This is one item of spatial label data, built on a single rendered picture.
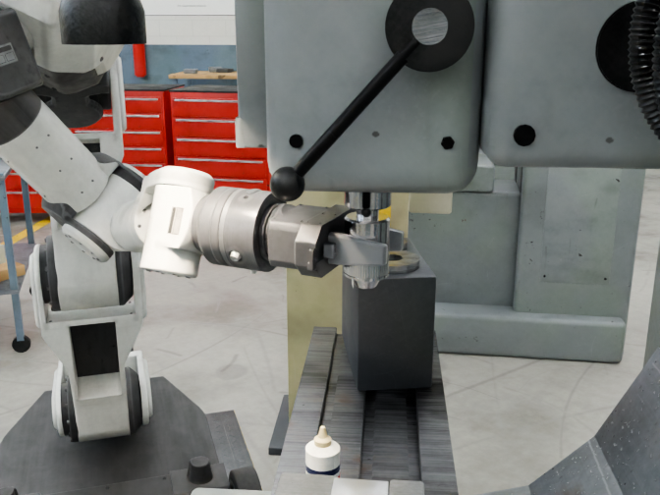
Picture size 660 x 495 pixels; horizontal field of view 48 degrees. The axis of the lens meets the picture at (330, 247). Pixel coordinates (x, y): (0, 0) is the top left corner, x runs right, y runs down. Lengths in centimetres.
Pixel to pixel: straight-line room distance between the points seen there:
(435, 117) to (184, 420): 130
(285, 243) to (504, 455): 212
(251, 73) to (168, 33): 942
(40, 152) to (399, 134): 53
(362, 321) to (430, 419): 18
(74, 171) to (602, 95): 69
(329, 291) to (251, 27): 196
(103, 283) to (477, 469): 166
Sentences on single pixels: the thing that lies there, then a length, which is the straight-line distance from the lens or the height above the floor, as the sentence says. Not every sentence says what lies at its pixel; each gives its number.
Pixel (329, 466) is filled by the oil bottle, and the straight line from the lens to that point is 89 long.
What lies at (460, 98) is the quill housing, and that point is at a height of 140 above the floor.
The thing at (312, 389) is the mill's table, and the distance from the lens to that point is 120.
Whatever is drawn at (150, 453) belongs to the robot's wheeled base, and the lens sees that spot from 172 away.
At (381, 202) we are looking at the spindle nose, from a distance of 74.
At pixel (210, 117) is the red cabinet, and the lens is 544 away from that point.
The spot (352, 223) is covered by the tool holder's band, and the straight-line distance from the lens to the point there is 75.
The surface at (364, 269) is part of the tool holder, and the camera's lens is 76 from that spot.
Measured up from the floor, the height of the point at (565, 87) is 141.
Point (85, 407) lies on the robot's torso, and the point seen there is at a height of 72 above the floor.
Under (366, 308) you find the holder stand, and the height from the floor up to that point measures 104.
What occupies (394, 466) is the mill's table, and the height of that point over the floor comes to 90.
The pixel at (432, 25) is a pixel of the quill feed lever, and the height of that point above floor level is 146.
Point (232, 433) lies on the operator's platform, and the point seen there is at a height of 40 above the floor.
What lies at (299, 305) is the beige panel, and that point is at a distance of 266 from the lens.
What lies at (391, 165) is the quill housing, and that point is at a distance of 65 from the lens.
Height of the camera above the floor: 146
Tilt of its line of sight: 17 degrees down
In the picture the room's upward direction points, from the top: straight up
